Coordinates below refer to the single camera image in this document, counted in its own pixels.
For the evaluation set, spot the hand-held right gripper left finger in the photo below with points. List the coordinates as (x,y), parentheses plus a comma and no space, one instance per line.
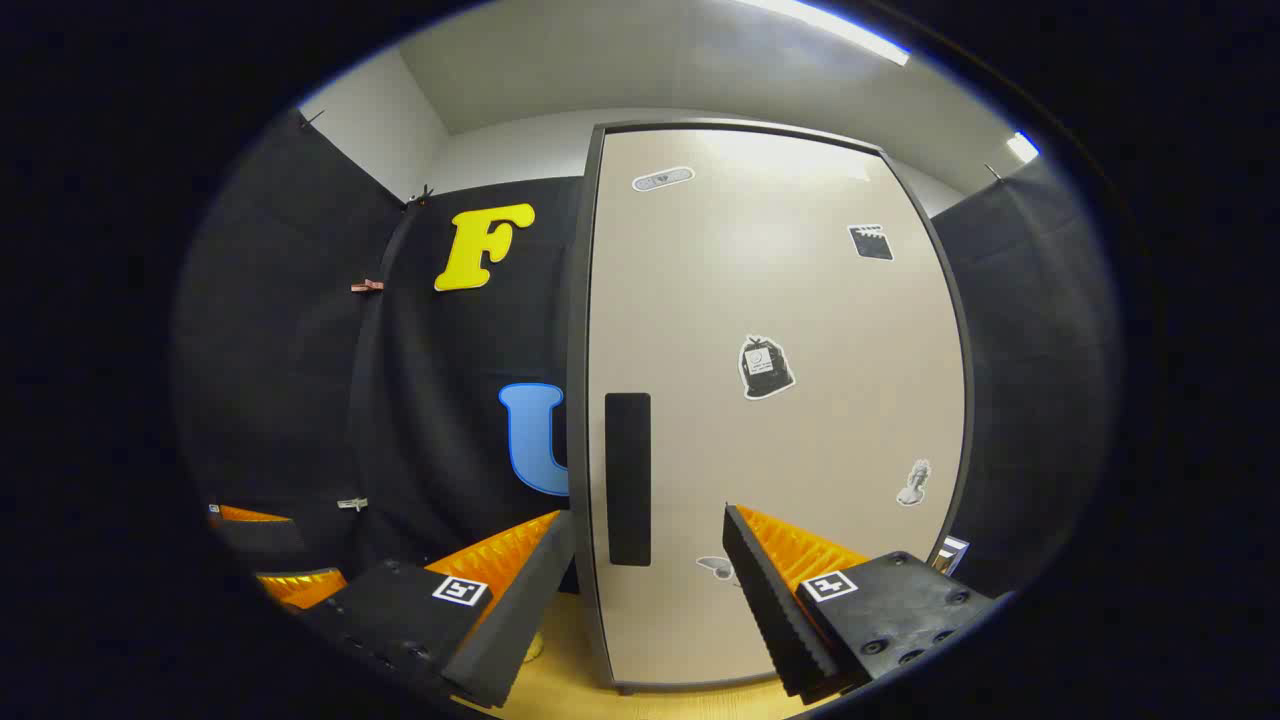
(520,610)

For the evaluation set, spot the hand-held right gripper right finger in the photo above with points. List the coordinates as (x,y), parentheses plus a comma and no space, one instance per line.
(770,610)

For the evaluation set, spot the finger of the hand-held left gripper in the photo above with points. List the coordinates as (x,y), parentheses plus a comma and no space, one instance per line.
(305,588)
(260,537)

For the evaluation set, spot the beige cabinet door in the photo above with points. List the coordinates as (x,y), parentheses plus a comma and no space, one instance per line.
(800,300)

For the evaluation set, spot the grey cabinet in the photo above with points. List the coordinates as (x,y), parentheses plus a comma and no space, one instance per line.
(578,400)

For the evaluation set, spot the bumpy yellow fruit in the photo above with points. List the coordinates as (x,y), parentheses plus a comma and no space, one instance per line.
(535,646)

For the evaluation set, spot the white clip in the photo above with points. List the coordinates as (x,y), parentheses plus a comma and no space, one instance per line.
(352,503)

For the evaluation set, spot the small printed box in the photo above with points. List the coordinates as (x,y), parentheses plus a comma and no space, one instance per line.
(952,555)

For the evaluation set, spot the pink clip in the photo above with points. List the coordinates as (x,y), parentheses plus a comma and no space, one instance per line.
(367,286)

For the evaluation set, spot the small ceiling light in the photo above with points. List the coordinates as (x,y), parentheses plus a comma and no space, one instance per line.
(1022,147)

